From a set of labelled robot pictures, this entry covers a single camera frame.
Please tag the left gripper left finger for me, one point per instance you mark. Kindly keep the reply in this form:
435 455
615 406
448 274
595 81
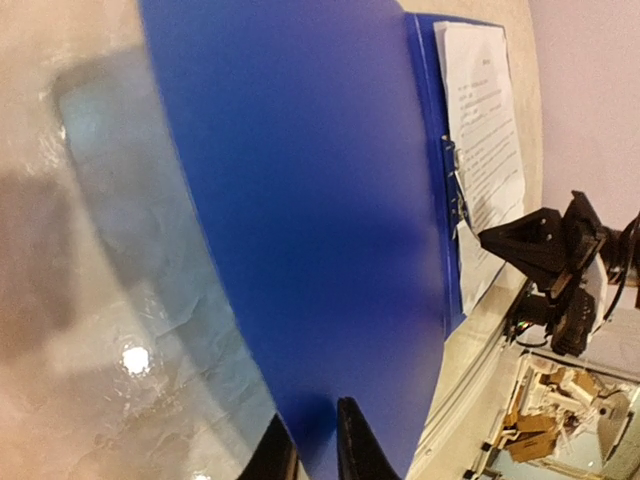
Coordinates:
275 457

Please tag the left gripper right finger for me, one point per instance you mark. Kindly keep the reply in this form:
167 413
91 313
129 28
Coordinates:
359 454

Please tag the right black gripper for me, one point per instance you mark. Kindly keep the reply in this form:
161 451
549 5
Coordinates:
549 248

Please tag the printed paper sheet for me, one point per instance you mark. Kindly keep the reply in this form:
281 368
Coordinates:
482 123

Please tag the blue file folder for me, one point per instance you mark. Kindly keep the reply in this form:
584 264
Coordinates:
309 134

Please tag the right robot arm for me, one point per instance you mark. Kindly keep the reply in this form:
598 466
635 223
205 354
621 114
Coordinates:
619 253

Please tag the metal folder clip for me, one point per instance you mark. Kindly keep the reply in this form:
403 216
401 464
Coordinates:
451 154

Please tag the cardboard boxes pile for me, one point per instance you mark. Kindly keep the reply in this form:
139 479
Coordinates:
548 411

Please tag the white background equipment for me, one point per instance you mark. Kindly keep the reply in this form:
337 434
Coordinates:
608 450

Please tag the aluminium front rail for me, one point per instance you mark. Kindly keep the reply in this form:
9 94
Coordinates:
468 395

